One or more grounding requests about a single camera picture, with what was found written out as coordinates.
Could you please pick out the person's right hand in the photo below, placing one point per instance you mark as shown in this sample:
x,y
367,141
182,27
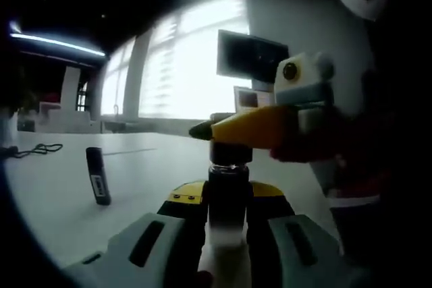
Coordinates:
x,y
303,153

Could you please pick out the metal faucet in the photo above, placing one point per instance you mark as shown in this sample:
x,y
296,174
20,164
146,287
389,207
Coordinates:
x,y
115,110

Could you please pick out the white table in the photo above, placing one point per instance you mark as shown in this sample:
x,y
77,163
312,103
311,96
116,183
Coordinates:
x,y
152,183

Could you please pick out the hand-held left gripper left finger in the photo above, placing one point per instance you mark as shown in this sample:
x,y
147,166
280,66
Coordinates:
x,y
145,251

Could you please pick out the tall dark cosmetic bottle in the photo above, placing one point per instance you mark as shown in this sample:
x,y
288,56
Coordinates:
x,y
229,200

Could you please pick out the small white framed screen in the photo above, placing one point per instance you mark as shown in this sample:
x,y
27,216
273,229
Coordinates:
x,y
251,99

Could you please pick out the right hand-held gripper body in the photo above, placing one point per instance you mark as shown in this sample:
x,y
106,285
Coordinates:
x,y
310,82

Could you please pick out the small labelled cosmetic bottle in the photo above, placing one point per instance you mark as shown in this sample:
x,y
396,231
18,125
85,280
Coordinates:
x,y
98,176

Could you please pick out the long ceiling light strip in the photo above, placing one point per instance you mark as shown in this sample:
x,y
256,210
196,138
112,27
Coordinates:
x,y
57,43

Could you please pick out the person's left hand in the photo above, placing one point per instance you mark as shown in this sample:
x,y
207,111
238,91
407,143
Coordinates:
x,y
204,280

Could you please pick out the white window blinds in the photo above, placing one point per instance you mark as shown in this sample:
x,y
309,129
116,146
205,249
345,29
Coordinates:
x,y
189,65

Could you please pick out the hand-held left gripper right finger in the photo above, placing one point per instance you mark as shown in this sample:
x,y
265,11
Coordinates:
x,y
297,254

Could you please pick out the black wall monitor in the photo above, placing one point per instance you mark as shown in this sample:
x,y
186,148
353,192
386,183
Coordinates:
x,y
249,55

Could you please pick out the black cosmetic bottle cap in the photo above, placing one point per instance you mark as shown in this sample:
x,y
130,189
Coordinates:
x,y
231,153

